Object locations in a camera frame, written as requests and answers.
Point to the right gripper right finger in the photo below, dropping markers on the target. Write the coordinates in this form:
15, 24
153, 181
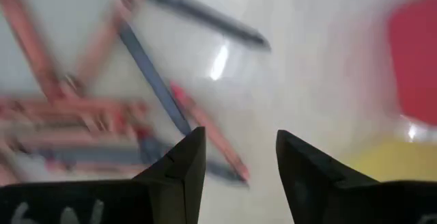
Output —
304, 183

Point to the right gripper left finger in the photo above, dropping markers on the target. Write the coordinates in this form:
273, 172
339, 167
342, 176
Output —
181, 183

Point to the red crayon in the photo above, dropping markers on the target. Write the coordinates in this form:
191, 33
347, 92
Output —
102, 43
30, 39
225, 152
68, 109

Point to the blue crayon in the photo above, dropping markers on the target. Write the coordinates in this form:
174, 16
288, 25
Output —
205, 12
95, 155
150, 77

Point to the pink crayon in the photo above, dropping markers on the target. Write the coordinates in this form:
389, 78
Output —
68, 138

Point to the yellow plastic bin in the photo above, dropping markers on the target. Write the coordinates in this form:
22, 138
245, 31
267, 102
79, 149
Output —
396, 162

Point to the small red plastic bin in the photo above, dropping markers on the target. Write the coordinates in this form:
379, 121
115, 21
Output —
416, 63

